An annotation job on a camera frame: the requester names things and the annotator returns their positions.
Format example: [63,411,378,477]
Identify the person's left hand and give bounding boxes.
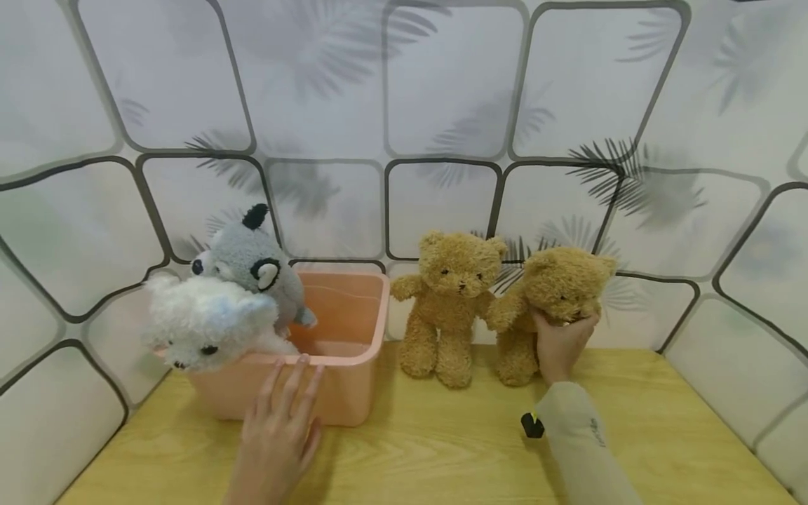
[226,353,327,495]

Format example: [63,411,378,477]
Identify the pink plastic bin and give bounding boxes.
[186,270,391,429]

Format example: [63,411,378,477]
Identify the person's right hand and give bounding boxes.
[531,308,601,386]

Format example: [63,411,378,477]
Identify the grey plush toy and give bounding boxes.
[189,203,318,330]

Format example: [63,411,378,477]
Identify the brown teddy bear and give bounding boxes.
[389,230,509,390]
[485,245,619,388]

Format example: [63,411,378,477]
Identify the white plush toy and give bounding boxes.
[141,272,302,373]

